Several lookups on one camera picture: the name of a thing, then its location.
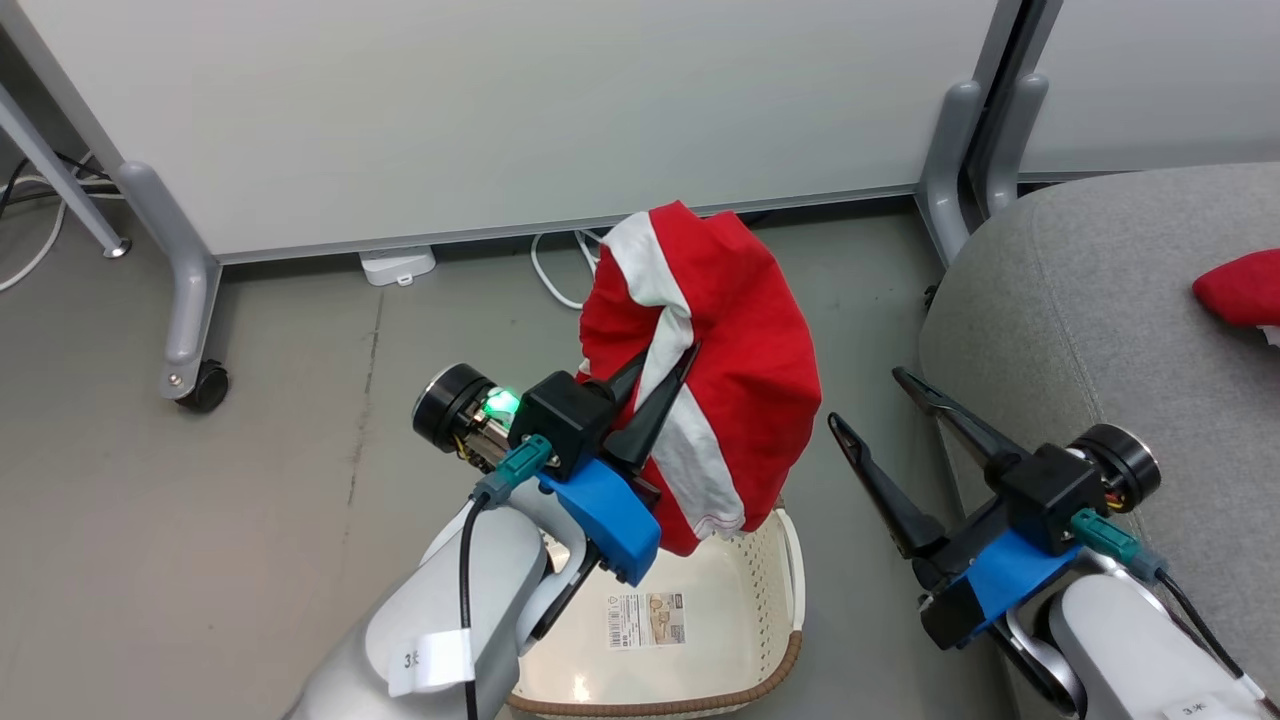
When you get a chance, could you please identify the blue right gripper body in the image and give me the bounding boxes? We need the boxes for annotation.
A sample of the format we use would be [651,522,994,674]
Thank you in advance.
[915,500,1087,651]

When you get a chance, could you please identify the grey fabric sofa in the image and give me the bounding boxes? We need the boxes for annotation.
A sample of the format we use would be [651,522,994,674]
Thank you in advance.
[918,162,1280,720]

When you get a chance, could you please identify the black and white floor cables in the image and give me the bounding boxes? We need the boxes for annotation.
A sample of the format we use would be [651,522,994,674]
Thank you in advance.
[0,150,126,293]

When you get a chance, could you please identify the white power adapter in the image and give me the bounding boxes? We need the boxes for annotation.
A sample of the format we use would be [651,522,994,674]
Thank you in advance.
[358,245,438,288]

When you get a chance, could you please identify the beige plastic laundry basket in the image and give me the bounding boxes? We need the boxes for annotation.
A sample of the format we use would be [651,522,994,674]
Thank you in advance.
[505,505,806,719]

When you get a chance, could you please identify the grey metal table leg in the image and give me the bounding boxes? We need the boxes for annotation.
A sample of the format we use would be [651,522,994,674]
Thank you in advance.
[0,85,131,259]

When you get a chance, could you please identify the wide white partition panel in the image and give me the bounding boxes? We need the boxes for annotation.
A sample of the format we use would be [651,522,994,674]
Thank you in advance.
[0,0,1031,266]

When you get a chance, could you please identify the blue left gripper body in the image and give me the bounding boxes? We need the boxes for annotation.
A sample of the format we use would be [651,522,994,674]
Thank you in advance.
[538,458,663,587]

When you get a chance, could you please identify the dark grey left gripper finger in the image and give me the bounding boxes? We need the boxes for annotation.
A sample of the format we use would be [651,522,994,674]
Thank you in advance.
[600,340,701,476]
[583,343,651,407]

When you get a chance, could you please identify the grey partition leg with caster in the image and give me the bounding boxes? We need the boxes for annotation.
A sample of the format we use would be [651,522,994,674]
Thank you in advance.
[115,160,231,414]

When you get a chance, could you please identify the narrow white partition panel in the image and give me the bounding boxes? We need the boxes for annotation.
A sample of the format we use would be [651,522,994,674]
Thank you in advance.
[1020,0,1280,181]

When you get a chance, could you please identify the teal plug black cable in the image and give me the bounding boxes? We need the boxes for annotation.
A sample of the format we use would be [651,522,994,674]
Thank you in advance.
[458,435,553,720]
[1070,508,1280,713]

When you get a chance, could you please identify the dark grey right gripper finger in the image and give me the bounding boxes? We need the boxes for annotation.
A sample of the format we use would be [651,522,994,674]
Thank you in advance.
[828,412,947,561]
[893,367,1027,483]

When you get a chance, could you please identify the white looped power cable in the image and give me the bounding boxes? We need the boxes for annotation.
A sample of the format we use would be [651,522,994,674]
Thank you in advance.
[530,228,606,311]

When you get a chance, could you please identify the left teal plug black cable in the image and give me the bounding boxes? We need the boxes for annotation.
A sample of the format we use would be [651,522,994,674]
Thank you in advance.
[458,435,553,720]

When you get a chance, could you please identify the red and white garment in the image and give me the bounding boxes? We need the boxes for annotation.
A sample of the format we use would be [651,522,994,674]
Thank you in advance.
[1192,248,1280,347]

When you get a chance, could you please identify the right teal plug black cable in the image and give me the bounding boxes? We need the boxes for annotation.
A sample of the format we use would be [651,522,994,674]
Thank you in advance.
[1070,508,1280,713]

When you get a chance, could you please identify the red white striped garment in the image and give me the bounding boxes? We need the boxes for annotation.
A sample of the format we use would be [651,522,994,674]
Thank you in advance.
[577,200,823,557]

